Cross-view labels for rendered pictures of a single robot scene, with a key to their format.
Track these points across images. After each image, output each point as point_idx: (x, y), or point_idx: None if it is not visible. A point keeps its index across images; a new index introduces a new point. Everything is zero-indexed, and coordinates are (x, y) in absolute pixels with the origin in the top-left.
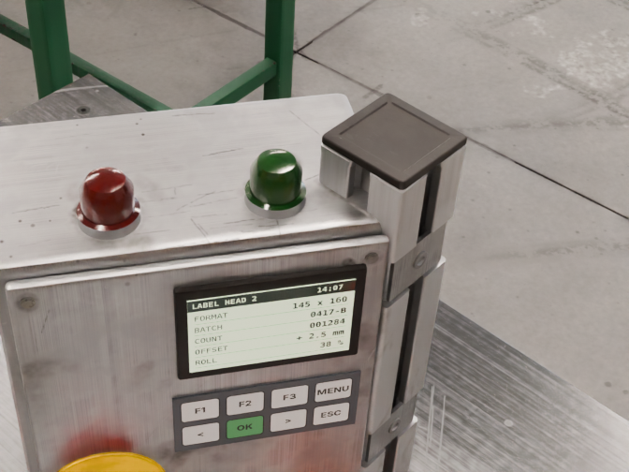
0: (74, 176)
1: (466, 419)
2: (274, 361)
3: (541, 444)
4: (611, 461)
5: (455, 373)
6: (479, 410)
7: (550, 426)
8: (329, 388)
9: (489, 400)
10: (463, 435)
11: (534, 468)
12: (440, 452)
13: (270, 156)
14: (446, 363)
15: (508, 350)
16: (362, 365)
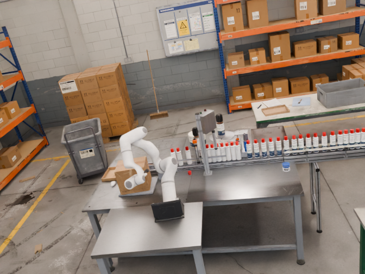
0: (208, 111)
1: (219, 193)
2: None
3: (211, 195)
4: (203, 198)
5: (224, 195)
6: (218, 194)
7: (211, 197)
8: None
9: (218, 195)
10: (218, 192)
11: (209, 193)
12: (218, 190)
13: (200, 111)
14: (225, 195)
15: (221, 199)
16: None
